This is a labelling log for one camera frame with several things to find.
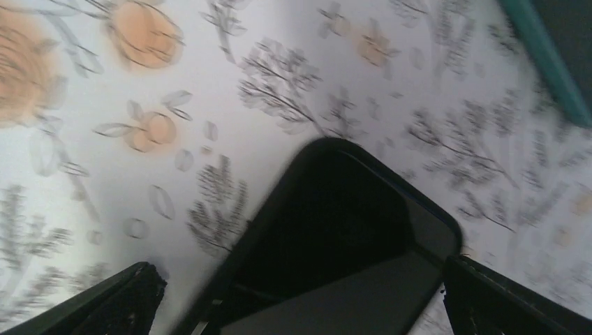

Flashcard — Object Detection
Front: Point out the floral patterned table mat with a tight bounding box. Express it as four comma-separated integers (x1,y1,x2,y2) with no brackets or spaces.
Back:
1,1,591,334

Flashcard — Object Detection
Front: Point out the black smartphone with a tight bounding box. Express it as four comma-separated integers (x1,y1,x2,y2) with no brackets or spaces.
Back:
172,137,463,334

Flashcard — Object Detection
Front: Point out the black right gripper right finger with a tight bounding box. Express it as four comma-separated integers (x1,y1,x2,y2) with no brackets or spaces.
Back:
443,255,591,335

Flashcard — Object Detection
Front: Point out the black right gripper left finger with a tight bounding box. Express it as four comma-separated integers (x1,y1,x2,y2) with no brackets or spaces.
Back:
2,262,168,335

